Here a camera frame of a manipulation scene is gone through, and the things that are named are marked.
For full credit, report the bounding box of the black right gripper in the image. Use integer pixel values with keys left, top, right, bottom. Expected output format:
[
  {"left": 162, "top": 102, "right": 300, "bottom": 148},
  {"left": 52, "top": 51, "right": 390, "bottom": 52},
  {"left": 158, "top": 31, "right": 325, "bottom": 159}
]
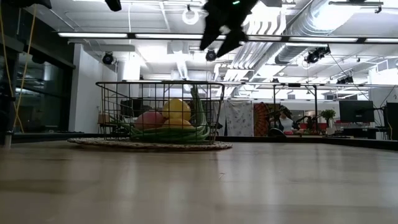
[{"left": 199, "top": 0, "right": 259, "bottom": 58}]

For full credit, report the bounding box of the yellow bell pepper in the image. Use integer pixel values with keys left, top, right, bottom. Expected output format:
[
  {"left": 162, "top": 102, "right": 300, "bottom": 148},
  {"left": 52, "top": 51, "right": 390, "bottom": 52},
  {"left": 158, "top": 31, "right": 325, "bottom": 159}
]
[{"left": 161, "top": 98, "right": 192, "bottom": 122}]

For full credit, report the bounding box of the black metal stand frame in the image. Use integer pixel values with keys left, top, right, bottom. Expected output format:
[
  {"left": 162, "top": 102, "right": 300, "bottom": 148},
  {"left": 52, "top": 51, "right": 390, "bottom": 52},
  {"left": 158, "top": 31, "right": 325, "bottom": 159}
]
[{"left": 272, "top": 82, "right": 318, "bottom": 138}]

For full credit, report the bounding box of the wire basket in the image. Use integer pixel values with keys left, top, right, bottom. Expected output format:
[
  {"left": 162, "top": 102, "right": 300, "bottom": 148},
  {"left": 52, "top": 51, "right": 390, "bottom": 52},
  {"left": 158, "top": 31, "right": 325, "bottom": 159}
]
[{"left": 95, "top": 80, "right": 226, "bottom": 145}]

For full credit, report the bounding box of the yellow cable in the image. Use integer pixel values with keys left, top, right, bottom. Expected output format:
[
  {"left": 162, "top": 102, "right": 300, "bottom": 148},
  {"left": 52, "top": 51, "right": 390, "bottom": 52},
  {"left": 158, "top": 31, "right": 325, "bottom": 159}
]
[
  {"left": 0, "top": 6, "right": 25, "bottom": 134},
  {"left": 12, "top": 9, "right": 35, "bottom": 128}
]

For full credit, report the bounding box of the pink peach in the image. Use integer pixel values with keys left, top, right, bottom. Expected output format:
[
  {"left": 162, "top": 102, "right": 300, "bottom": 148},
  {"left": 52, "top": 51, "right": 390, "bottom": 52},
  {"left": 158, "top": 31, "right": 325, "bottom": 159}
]
[{"left": 134, "top": 110, "right": 167, "bottom": 131}]

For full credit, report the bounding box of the green long beans bunch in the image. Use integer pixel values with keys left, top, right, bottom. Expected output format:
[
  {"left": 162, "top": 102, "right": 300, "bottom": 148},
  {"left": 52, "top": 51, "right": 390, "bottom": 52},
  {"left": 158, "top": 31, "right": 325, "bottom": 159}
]
[{"left": 107, "top": 84, "right": 211, "bottom": 144}]

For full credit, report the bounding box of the orange patterned tapestry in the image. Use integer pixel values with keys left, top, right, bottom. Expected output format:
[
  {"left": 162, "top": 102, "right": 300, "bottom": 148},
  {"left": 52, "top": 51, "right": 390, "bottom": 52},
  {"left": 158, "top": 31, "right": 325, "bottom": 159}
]
[{"left": 253, "top": 101, "right": 292, "bottom": 137}]

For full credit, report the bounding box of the silver ventilation duct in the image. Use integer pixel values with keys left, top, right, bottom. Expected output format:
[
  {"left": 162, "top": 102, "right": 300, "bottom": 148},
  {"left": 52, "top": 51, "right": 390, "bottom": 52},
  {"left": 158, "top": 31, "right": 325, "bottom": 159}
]
[{"left": 275, "top": 0, "right": 364, "bottom": 65}]

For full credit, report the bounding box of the long ceiling light bar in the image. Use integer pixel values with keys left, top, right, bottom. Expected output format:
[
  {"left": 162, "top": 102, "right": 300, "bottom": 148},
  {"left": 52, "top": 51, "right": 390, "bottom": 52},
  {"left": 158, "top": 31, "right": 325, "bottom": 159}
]
[{"left": 57, "top": 31, "right": 398, "bottom": 45}]

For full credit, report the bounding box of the white patterned hanging cloth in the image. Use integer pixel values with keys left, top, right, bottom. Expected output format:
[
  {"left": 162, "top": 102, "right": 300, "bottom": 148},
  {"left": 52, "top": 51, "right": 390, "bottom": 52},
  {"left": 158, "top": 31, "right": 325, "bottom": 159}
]
[{"left": 224, "top": 99, "right": 255, "bottom": 137}]

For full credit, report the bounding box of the round woven placemat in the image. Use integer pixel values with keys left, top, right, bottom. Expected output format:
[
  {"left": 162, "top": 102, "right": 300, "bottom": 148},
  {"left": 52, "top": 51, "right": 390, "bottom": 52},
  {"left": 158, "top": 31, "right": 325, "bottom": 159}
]
[{"left": 67, "top": 137, "right": 233, "bottom": 153}]

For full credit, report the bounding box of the small yellow orange fruit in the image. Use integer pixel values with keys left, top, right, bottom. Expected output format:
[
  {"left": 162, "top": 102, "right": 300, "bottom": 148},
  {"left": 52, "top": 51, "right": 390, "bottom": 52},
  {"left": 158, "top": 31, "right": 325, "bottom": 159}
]
[{"left": 162, "top": 118, "right": 195, "bottom": 129}]

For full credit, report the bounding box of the white ring lamp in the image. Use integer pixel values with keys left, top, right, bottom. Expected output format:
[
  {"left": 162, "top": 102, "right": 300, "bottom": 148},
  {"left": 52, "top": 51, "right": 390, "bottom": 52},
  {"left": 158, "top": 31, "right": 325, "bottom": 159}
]
[{"left": 181, "top": 7, "right": 200, "bottom": 26}]

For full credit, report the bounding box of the black track light cluster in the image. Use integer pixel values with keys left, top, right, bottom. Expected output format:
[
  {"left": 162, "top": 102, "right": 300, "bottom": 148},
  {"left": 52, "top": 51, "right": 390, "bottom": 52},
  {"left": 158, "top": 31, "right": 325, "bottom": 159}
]
[
  {"left": 336, "top": 74, "right": 354, "bottom": 85},
  {"left": 303, "top": 45, "right": 331, "bottom": 65}
]

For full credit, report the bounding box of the person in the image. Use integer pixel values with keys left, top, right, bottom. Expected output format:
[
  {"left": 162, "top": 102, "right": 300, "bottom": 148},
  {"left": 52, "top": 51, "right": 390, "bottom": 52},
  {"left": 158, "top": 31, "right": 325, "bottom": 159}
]
[{"left": 278, "top": 111, "right": 295, "bottom": 134}]

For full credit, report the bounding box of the black computer monitor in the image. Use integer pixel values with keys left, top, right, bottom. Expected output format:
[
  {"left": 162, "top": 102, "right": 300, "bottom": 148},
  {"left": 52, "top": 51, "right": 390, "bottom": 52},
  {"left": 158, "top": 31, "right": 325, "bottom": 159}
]
[
  {"left": 338, "top": 100, "right": 375, "bottom": 123},
  {"left": 385, "top": 101, "right": 398, "bottom": 141}
]

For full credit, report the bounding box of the potted green plant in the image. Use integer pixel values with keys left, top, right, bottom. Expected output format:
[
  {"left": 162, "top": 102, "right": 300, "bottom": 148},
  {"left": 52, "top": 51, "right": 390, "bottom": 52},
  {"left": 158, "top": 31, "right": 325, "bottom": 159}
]
[{"left": 320, "top": 108, "right": 337, "bottom": 135}]

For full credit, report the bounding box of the black metal table frame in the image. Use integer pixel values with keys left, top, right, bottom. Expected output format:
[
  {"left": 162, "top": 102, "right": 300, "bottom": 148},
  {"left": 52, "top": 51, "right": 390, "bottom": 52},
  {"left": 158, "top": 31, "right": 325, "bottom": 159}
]
[{"left": 11, "top": 132, "right": 398, "bottom": 151}]

